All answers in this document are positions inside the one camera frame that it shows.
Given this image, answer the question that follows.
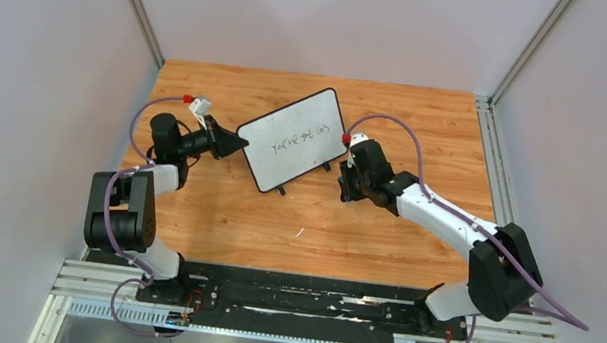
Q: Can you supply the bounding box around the white whiteboard with black frame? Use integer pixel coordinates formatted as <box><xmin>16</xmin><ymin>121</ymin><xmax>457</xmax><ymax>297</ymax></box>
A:
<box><xmin>236</xmin><ymin>87</ymin><xmax>346</xmax><ymax>193</ymax></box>

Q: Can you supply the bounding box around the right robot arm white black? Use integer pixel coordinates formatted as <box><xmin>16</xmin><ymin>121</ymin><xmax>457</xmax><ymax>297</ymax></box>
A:
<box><xmin>338</xmin><ymin>133</ymin><xmax>543</xmax><ymax>322</ymax></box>

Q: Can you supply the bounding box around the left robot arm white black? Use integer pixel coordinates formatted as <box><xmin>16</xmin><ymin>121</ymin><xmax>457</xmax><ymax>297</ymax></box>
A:
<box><xmin>83</xmin><ymin>113</ymin><xmax>249</xmax><ymax>305</ymax></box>

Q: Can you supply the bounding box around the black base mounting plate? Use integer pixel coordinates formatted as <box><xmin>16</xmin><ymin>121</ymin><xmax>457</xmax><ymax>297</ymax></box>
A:
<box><xmin>79</xmin><ymin>247</ymin><xmax>487</xmax><ymax>343</ymax></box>

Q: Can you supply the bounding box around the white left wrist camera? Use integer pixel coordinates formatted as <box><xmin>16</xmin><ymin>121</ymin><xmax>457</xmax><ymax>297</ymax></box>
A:
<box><xmin>189</xmin><ymin>96</ymin><xmax>212</xmax><ymax>130</ymax></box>

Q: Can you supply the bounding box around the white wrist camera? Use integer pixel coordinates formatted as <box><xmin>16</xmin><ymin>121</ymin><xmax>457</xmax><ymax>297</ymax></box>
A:
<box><xmin>347</xmin><ymin>132</ymin><xmax>369</xmax><ymax>151</ymax></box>
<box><xmin>189</xmin><ymin>96</ymin><xmax>212</xmax><ymax>130</ymax></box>

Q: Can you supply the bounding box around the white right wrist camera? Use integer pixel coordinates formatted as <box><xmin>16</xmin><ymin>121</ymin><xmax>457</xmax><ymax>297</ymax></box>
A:
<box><xmin>347</xmin><ymin>132</ymin><xmax>369</xmax><ymax>151</ymax></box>

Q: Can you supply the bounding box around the right aluminium table rail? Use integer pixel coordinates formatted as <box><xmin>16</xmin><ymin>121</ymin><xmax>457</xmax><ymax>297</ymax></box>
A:
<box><xmin>474</xmin><ymin>95</ymin><xmax>515</xmax><ymax>224</ymax></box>

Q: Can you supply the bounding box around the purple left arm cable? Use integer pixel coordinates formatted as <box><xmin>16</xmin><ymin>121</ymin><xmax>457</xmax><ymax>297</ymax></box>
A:
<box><xmin>90</xmin><ymin>88</ymin><xmax>211</xmax><ymax>343</ymax></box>

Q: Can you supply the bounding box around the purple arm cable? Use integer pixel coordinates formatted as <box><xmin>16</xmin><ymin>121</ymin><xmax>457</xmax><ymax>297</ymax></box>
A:
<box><xmin>323</xmin><ymin>110</ymin><xmax>607</xmax><ymax>333</ymax></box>
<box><xmin>90</xmin><ymin>88</ymin><xmax>211</xmax><ymax>343</ymax></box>

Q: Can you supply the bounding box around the aluminium front rail frame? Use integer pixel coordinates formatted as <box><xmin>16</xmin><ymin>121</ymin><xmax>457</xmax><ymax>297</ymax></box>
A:
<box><xmin>28</xmin><ymin>259</ymin><xmax>555</xmax><ymax>343</ymax></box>

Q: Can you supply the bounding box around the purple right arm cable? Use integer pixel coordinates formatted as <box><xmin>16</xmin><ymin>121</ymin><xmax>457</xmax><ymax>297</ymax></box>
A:
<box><xmin>323</xmin><ymin>110</ymin><xmax>607</xmax><ymax>333</ymax></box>

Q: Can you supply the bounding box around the right aluminium corner post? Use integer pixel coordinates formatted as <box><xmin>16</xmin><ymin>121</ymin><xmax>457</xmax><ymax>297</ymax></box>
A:
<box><xmin>488</xmin><ymin>0</ymin><xmax>576</xmax><ymax>108</ymax></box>

